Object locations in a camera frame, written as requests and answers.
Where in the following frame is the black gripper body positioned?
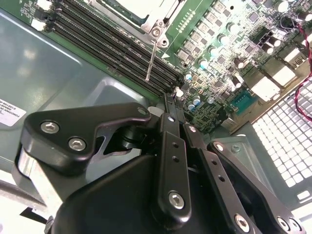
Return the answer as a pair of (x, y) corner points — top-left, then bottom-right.
(52, 125), (227, 234)

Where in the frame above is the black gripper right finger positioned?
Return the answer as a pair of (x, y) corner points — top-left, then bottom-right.
(175, 97), (307, 234)

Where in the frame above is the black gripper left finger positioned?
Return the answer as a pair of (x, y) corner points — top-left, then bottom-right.
(13, 94), (193, 225)

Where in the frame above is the metal locking lever wire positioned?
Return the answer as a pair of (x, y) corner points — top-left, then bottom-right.
(145, 40), (158, 81)

